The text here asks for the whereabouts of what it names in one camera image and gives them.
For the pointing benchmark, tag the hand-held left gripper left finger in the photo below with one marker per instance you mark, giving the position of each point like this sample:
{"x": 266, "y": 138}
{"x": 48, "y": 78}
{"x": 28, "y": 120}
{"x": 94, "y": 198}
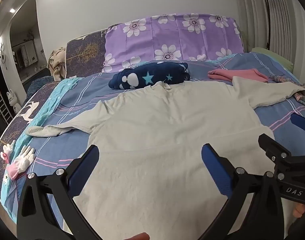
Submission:
{"x": 83, "y": 170}

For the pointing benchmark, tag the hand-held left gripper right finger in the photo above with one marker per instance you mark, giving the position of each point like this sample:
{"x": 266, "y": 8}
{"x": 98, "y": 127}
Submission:
{"x": 217, "y": 173}

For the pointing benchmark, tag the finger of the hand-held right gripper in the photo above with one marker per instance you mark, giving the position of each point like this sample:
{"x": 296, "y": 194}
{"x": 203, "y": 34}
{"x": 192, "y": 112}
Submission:
{"x": 301, "y": 123}
{"x": 270, "y": 143}

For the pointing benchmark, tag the white long-sleeve shirt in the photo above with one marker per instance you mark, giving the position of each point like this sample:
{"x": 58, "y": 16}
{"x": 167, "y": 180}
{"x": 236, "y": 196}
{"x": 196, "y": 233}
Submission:
{"x": 155, "y": 130}

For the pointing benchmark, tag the person's right hand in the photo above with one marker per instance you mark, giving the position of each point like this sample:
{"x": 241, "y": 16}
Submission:
{"x": 299, "y": 209}

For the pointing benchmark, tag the person's left hand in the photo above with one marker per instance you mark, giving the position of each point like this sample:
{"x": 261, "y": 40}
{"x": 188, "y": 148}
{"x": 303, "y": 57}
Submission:
{"x": 140, "y": 236}

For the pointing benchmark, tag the floral patterned cloth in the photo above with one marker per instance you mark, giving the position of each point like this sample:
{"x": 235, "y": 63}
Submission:
{"x": 298, "y": 95}

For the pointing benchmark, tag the white glove with pink cuff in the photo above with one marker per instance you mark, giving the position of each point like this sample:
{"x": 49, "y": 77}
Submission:
{"x": 8, "y": 151}
{"x": 23, "y": 158}

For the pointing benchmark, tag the teal blanket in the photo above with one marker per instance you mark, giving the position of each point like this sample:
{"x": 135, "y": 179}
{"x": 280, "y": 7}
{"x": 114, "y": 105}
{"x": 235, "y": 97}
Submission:
{"x": 50, "y": 105}

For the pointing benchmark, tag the green pillow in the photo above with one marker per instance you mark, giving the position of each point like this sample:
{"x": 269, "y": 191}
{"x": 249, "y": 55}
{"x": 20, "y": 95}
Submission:
{"x": 272, "y": 55}

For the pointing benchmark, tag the pink garment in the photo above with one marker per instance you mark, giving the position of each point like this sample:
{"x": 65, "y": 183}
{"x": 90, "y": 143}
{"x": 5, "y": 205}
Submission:
{"x": 237, "y": 74}

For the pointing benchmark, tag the dark blue knit blanket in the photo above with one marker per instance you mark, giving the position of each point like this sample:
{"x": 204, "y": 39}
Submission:
{"x": 40, "y": 85}

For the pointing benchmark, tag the white cat figurine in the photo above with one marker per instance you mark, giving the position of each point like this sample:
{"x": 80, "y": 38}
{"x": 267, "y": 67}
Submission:
{"x": 13, "y": 101}

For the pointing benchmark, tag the white rack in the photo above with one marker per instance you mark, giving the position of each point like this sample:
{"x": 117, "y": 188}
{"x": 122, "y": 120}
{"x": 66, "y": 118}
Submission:
{"x": 2, "y": 110}

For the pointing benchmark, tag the beige knit garment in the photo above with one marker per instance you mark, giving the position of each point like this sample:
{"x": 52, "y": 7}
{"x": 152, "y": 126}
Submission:
{"x": 56, "y": 63}

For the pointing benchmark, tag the navy star print garment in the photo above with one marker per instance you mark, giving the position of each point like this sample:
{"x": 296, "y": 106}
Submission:
{"x": 147, "y": 76}

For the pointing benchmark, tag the dark deer print mattress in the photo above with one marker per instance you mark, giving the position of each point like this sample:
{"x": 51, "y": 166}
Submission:
{"x": 85, "y": 52}

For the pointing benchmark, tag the black floor lamp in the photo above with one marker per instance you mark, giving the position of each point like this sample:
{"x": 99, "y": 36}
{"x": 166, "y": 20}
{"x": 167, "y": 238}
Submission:
{"x": 267, "y": 10}

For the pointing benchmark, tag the purple floral pillow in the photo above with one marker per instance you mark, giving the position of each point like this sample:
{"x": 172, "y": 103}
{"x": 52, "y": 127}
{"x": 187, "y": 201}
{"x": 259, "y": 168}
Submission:
{"x": 182, "y": 37}

